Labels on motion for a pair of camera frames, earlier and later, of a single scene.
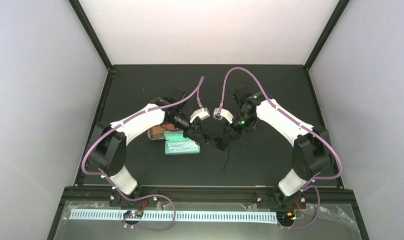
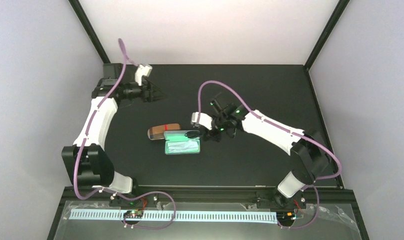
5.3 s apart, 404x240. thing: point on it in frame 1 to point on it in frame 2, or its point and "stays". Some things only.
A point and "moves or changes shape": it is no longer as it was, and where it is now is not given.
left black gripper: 193,133 to 145,82
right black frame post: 338,11 stays
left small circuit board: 133,214 stays
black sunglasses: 219,143 moves or changes shape
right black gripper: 230,133 to 213,125
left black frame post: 91,32 stays
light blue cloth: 182,147 stays
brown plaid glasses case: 157,132 stays
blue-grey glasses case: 176,143 stays
